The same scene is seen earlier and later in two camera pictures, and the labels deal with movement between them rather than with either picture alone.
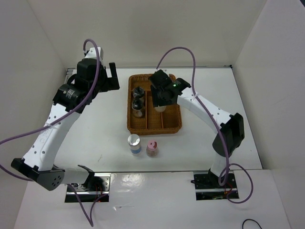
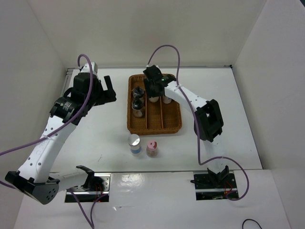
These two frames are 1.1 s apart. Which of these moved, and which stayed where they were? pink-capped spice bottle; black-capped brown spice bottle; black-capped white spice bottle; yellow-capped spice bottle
Moved: yellow-capped spice bottle
Stayed: black-capped brown spice bottle; black-capped white spice bottle; pink-capped spice bottle
